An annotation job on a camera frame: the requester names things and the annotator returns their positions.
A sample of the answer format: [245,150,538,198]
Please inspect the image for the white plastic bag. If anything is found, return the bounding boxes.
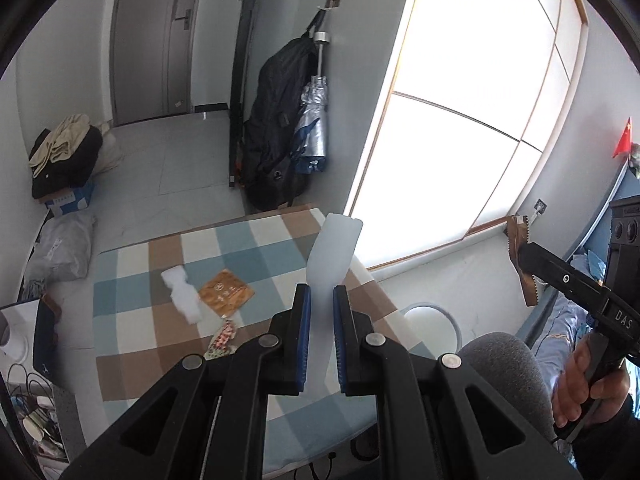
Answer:
[305,214,362,398]

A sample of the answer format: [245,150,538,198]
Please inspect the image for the person's right hand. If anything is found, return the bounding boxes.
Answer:
[552,334,630,428]

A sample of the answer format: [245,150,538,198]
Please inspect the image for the red white snack wrapper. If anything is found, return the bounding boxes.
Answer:
[203,320,236,361]

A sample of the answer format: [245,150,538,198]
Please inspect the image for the white round stool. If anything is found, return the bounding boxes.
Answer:
[404,302,462,358]

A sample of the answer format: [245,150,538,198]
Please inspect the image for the checkered tablecloth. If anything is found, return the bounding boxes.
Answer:
[93,208,430,474]

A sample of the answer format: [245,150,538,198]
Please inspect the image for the grey speckled storage box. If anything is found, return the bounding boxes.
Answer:
[11,379,87,467]

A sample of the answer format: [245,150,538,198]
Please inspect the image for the red flag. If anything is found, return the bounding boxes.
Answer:
[612,118,632,158]

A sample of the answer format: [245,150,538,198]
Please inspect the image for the white navy box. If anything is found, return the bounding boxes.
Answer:
[1,299,60,385]

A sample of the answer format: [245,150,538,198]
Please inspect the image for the white grey utensil holder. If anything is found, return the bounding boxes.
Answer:
[0,312,32,364]

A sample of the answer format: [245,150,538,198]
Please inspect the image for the grey plastic parcel bag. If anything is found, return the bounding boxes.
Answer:
[23,211,96,298]

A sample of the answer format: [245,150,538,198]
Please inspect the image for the black backpack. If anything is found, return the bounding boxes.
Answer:
[241,10,326,211]

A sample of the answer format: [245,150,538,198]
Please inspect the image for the blue white cardboard box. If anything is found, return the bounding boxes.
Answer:
[39,180,94,217]

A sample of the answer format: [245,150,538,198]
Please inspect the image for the bright window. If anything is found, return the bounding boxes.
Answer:
[352,0,586,269]

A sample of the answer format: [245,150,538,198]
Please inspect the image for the silver folded umbrella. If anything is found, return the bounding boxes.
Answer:
[292,30,330,174]

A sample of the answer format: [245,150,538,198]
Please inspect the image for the beige folded clothes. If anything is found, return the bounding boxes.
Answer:
[28,114,111,178]

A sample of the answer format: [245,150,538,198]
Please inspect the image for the grey entrance door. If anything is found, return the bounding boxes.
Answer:
[110,0,198,126]

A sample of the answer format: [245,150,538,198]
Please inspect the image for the black framed glass door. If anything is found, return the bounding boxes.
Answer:
[228,0,258,188]

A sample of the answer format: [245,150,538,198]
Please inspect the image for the wall socket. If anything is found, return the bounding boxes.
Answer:
[534,200,547,214]

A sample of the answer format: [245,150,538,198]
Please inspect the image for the black cables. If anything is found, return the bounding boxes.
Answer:
[6,361,61,441]

